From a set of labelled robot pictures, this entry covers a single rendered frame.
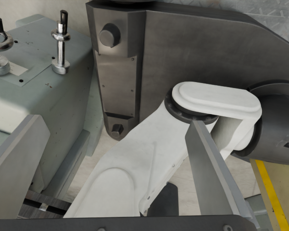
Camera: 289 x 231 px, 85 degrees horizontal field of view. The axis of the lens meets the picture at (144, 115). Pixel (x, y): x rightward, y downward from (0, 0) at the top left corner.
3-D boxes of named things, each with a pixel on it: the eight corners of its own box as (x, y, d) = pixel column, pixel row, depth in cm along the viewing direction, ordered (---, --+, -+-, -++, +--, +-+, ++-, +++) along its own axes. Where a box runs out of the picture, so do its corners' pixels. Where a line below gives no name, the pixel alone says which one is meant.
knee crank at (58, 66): (56, 5, 48) (44, 9, 44) (75, 14, 49) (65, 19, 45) (57, 65, 63) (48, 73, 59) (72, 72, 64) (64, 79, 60)
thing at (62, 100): (44, 13, 84) (-99, 63, 41) (102, 40, 88) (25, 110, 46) (51, 111, 139) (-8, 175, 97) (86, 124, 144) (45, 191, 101)
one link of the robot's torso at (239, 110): (252, 85, 41) (273, 120, 32) (221, 133, 55) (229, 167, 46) (174, 73, 43) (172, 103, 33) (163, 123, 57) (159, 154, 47)
